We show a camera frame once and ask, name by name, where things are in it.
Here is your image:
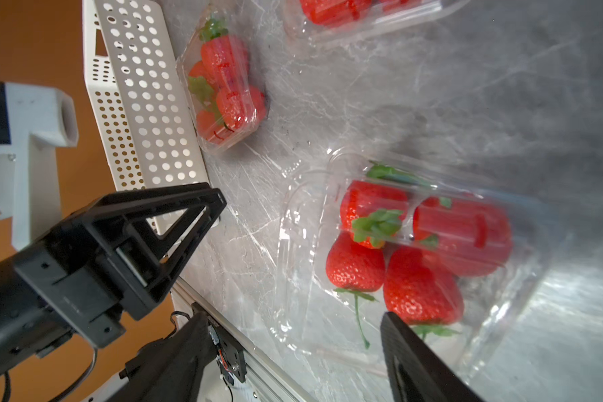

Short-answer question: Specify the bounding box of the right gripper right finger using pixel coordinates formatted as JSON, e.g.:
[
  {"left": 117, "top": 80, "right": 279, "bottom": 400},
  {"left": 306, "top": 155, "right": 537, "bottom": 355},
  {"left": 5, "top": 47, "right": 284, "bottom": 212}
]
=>
[{"left": 380, "top": 312, "right": 482, "bottom": 402}]

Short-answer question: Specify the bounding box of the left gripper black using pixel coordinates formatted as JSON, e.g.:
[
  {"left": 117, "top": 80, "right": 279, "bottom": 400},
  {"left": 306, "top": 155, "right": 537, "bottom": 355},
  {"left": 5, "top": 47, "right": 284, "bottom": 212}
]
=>
[{"left": 0, "top": 183, "right": 227, "bottom": 377}]

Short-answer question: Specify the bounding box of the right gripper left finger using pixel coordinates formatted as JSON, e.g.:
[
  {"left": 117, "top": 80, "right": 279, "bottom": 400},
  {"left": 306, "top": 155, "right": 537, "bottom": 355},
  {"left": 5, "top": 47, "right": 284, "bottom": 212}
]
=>
[{"left": 110, "top": 312, "right": 216, "bottom": 401}]

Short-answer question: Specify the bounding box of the white perforated plastic basket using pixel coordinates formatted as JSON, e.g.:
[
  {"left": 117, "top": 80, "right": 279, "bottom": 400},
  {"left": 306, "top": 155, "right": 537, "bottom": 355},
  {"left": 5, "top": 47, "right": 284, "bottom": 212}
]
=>
[{"left": 81, "top": 0, "right": 211, "bottom": 237}]

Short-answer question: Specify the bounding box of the clear plastic clamshell container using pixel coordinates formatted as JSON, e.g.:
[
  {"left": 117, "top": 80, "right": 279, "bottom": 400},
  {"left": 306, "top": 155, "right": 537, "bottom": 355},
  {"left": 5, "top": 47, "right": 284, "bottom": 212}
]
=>
[
  {"left": 282, "top": 1, "right": 468, "bottom": 50},
  {"left": 177, "top": 5, "right": 268, "bottom": 154}
]

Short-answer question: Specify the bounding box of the red strawberry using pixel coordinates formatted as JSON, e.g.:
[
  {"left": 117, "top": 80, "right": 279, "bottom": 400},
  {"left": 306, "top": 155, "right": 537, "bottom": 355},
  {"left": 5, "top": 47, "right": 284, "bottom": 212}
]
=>
[
  {"left": 325, "top": 232, "right": 385, "bottom": 350},
  {"left": 383, "top": 247, "right": 464, "bottom": 339},
  {"left": 413, "top": 197, "right": 513, "bottom": 276}
]

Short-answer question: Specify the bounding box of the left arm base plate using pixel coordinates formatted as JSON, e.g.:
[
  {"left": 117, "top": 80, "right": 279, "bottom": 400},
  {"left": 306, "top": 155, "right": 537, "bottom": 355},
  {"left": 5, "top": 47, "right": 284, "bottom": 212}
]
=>
[{"left": 189, "top": 303, "right": 247, "bottom": 397}]

